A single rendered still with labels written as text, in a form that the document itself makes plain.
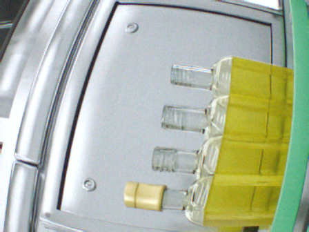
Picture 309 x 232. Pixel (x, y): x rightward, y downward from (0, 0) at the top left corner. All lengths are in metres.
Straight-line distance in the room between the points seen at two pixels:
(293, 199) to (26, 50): 0.72
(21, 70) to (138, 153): 0.30
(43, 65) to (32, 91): 0.05
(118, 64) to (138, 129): 0.12
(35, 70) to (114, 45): 0.15
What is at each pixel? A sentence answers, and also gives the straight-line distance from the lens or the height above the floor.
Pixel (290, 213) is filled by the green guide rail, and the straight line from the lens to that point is 0.79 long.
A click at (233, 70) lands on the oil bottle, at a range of 1.03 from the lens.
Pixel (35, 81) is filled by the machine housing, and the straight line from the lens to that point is 1.26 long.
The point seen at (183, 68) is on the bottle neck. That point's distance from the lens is 1.05.
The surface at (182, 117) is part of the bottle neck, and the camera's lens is 1.01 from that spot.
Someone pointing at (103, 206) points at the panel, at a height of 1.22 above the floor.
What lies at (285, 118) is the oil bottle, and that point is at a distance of 0.99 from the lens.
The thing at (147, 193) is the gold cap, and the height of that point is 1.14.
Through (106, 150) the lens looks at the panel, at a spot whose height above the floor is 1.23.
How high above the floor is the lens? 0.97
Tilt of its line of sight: 10 degrees up
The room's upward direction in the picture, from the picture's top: 84 degrees counter-clockwise
